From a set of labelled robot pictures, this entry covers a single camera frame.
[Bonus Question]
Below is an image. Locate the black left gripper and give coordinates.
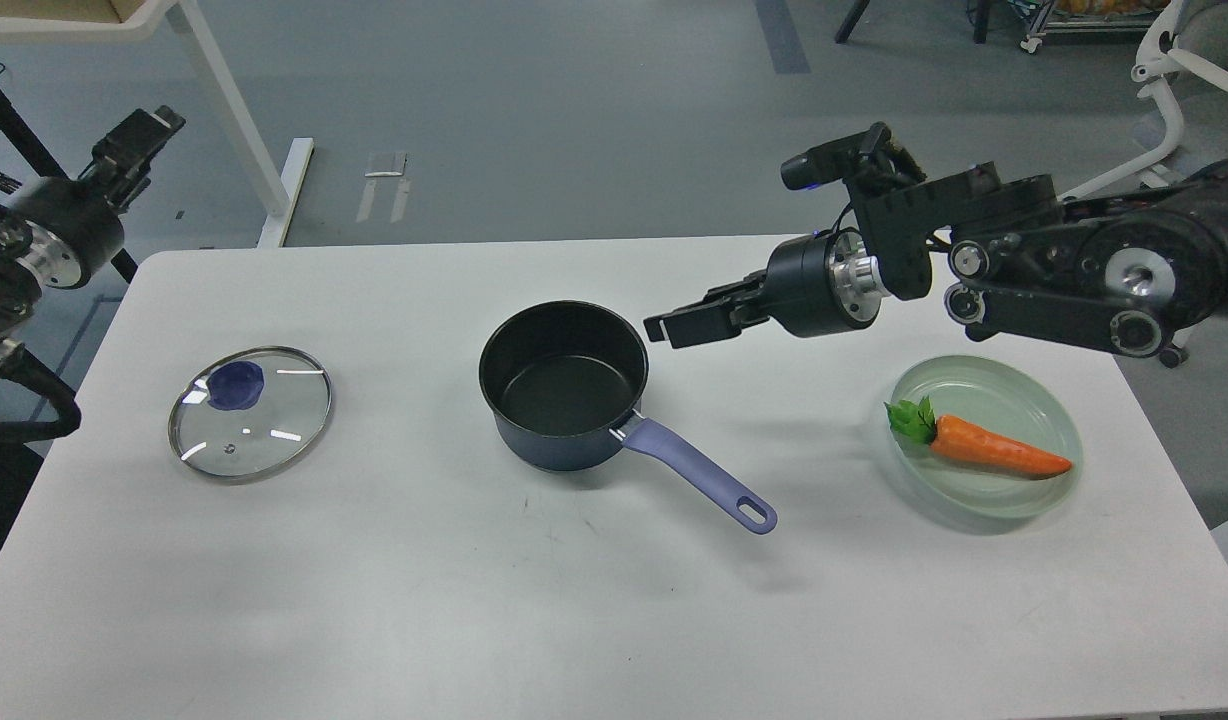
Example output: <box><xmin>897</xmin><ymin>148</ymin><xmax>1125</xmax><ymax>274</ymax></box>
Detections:
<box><xmin>6</xmin><ymin>104</ymin><xmax>185</xmax><ymax>290</ymax></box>

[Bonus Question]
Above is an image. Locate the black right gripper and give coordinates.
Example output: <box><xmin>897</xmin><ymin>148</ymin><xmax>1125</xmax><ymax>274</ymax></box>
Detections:
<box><xmin>643</xmin><ymin>232</ymin><xmax>885</xmax><ymax>348</ymax></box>

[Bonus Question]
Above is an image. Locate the dark blue saucepan purple handle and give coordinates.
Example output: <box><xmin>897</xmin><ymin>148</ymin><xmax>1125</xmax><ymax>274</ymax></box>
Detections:
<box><xmin>478</xmin><ymin>300</ymin><xmax>779</xmax><ymax>536</ymax></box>

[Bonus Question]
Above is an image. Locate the glass lid purple knob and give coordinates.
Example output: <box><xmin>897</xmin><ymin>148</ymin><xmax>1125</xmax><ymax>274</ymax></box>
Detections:
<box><xmin>167</xmin><ymin>345</ymin><xmax>334</xmax><ymax>484</ymax></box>

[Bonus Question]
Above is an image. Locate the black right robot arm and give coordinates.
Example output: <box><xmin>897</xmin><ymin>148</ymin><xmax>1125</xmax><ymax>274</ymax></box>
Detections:
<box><xmin>643</xmin><ymin>123</ymin><xmax>1228</xmax><ymax>358</ymax></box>

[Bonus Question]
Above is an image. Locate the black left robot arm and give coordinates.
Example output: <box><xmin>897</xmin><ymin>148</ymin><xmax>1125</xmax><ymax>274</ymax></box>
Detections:
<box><xmin>0</xmin><ymin>106</ymin><xmax>185</xmax><ymax>445</ymax></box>

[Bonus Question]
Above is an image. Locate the orange toy carrot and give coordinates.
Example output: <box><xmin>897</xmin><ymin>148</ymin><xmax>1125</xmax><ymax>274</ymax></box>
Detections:
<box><xmin>883</xmin><ymin>396</ymin><xmax>1075</xmax><ymax>480</ymax></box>

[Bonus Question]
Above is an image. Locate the pale green plate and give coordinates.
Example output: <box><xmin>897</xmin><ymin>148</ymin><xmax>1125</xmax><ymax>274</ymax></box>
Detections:
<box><xmin>882</xmin><ymin>355</ymin><xmax>1082</xmax><ymax>521</ymax></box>

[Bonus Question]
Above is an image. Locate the wheeled cart base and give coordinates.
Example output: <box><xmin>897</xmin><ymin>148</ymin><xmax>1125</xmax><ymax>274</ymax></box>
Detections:
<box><xmin>1011</xmin><ymin>1</ymin><xmax>1170</xmax><ymax>54</ymax></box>

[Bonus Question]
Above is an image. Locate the white office chair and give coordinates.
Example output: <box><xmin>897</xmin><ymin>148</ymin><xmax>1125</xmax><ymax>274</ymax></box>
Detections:
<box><xmin>1040</xmin><ymin>1</ymin><xmax>1228</xmax><ymax>366</ymax></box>

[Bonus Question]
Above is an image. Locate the black table frame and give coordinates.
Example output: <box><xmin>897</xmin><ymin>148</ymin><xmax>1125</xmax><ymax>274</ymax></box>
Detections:
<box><xmin>0</xmin><ymin>87</ymin><xmax>138</xmax><ymax>288</ymax></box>

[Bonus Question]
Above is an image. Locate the white desk frame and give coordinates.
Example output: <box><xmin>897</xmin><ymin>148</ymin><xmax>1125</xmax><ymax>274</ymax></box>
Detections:
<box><xmin>0</xmin><ymin>1</ymin><xmax>314</xmax><ymax>249</ymax></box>

